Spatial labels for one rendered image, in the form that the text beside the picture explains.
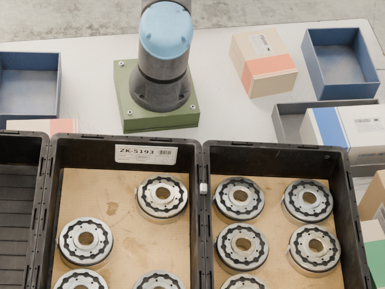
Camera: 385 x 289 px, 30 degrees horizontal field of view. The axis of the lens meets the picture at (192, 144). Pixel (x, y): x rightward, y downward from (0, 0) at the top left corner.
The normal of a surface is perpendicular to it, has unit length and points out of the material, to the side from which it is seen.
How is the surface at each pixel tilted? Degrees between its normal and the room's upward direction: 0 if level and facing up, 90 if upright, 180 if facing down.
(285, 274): 0
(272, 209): 0
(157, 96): 75
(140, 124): 90
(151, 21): 10
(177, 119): 90
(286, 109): 90
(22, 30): 0
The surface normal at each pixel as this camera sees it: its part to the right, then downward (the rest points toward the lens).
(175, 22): 0.11, -0.45
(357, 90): 0.14, 0.80
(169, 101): 0.29, 0.60
